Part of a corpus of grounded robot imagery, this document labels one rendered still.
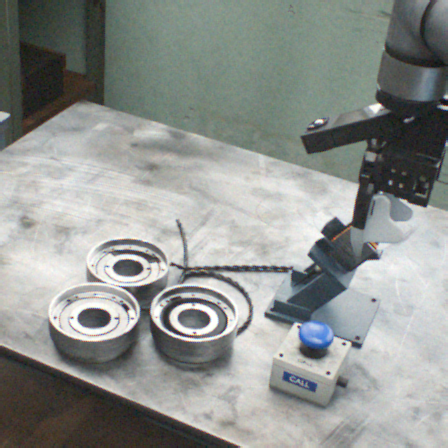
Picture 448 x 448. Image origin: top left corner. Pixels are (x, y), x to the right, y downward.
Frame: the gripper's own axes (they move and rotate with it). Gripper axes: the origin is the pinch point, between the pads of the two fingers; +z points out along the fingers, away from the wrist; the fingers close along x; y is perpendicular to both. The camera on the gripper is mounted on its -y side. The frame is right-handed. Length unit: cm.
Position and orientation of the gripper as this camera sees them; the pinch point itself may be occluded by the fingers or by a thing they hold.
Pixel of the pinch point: (357, 238)
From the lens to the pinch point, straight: 104.7
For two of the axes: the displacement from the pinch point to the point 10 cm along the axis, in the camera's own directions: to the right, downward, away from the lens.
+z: -1.0, 8.3, 5.5
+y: 9.2, 2.8, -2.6
